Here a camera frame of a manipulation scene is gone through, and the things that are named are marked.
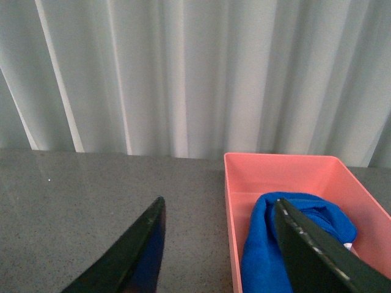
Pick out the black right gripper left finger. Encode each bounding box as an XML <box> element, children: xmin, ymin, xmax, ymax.
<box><xmin>63</xmin><ymin>197</ymin><xmax>166</xmax><ymax>292</ymax></box>

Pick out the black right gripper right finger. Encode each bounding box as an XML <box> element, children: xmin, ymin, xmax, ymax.
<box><xmin>274</xmin><ymin>198</ymin><xmax>390</xmax><ymax>292</ymax></box>

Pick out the blue microfiber cloth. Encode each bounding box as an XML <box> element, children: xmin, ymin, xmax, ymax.
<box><xmin>241</xmin><ymin>192</ymin><xmax>357</xmax><ymax>292</ymax></box>

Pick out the pink plastic tray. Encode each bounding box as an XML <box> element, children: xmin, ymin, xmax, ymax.
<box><xmin>224</xmin><ymin>153</ymin><xmax>390</xmax><ymax>292</ymax></box>

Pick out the white pleated curtain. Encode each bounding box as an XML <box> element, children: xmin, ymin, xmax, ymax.
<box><xmin>1</xmin><ymin>1</ymin><xmax>390</xmax><ymax>167</ymax></box>

